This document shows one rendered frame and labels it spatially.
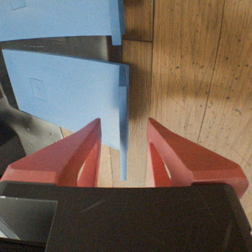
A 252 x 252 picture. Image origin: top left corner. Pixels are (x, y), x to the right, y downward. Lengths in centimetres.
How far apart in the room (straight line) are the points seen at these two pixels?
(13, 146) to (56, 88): 21
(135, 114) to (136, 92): 2
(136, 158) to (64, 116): 8
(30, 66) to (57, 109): 4
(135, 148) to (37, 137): 17
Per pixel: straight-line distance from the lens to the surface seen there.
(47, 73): 17
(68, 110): 17
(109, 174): 24
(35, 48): 18
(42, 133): 29
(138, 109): 16
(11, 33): 20
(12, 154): 37
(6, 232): 564
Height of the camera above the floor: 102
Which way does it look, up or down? 44 degrees down
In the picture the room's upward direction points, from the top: 136 degrees counter-clockwise
